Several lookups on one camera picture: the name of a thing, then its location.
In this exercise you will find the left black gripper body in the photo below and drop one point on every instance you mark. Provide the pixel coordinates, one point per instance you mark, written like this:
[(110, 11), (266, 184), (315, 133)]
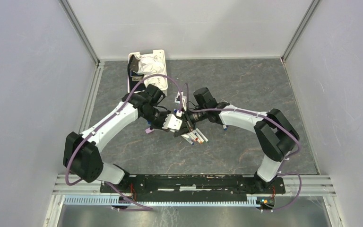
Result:
[(157, 118)]

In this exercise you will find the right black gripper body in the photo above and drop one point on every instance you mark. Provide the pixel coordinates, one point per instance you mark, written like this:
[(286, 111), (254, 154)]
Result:
[(197, 117)]

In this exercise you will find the pink highlighter cap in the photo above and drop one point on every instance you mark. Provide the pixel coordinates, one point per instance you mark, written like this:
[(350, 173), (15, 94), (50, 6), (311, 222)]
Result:
[(149, 130)]

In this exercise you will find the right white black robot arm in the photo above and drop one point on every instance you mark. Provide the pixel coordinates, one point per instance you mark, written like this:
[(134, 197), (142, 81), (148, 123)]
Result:
[(276, 135)]

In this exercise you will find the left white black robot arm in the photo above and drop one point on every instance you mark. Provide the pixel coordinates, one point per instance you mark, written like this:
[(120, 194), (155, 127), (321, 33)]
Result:
[(82, 151)]

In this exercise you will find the grey blue pen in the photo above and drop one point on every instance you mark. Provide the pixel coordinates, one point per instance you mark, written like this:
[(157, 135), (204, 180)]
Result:
[(188, 139)]

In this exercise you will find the red cap white marker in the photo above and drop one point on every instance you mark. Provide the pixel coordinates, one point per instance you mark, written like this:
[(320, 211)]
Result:
[(196, 137)]

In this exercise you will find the green cap white marker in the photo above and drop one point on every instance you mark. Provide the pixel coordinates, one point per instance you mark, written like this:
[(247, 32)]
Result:
[(201, 135)]

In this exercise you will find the black cloth with label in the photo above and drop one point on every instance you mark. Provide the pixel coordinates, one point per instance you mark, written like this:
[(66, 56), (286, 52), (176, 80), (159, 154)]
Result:
[(132, 70)]

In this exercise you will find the white crumpled cloth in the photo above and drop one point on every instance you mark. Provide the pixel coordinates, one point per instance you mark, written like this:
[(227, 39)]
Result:
[(150, 64)]

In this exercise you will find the white plastic basket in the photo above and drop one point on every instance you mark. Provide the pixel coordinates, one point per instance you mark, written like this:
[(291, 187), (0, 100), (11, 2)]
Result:
[(141, 87)]

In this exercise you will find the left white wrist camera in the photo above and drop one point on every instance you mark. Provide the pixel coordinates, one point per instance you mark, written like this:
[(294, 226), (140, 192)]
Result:
[(172, 123)]

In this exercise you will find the black mounting base plate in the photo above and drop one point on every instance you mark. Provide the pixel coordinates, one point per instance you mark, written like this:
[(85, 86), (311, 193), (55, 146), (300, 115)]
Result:
[(198, 188)]

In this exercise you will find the white slotted cable duct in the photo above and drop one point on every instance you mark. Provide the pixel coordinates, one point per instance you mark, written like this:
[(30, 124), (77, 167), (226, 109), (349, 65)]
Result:
[(114, 200)]

